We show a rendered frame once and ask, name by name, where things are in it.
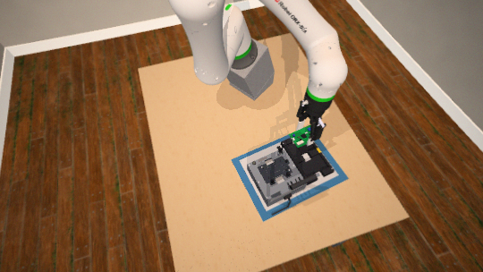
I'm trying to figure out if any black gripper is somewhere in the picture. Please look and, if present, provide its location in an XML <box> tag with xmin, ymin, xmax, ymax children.
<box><xmin>296</xmin><ymin>100</ymin><xmax>326</xmax><ymax>146</ymax></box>

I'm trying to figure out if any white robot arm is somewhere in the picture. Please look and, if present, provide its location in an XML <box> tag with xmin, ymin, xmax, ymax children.
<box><xmin>168</xmin><ymin>0</ymin><xmax>348</xmax><ymax>112</ymax></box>

